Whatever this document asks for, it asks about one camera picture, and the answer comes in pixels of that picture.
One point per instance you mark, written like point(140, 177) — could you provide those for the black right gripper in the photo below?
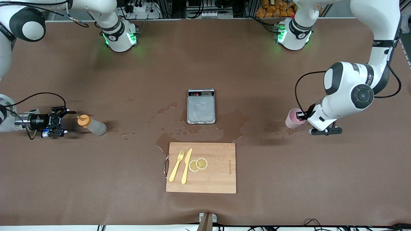
point(39, 121)

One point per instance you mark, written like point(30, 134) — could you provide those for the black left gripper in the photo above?
point(307, 113)

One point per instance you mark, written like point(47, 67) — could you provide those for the pink plastic cup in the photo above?
point(290, 121)

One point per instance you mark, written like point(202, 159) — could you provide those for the sauce bottle with orange cap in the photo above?
point(96, 127)

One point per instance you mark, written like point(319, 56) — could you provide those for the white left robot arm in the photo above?
point(350, 86)

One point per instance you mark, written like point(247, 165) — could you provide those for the spilled liquid puddle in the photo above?
point(231, 125)

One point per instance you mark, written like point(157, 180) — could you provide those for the silver digital kitchen scale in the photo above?
point(201, 110)

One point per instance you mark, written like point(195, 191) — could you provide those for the wooden cutting board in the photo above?
point(218, 179)

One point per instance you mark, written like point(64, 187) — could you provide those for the orange snack pile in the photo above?
point(273, 11)

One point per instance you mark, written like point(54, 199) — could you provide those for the lemon slice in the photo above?
point(202, 163)
point(192, 166)

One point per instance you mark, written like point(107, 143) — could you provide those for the yellow plastic fork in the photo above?
point(176, 168)

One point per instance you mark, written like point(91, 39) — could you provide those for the yellow plastic knife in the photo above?
point(185, 170)

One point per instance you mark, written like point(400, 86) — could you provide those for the white power strip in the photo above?
point(141, 9)

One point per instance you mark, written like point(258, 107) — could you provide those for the white connector block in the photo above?
point(208, 14)

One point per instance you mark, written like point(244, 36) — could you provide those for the metal table edge bracket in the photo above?
point(207, 223)

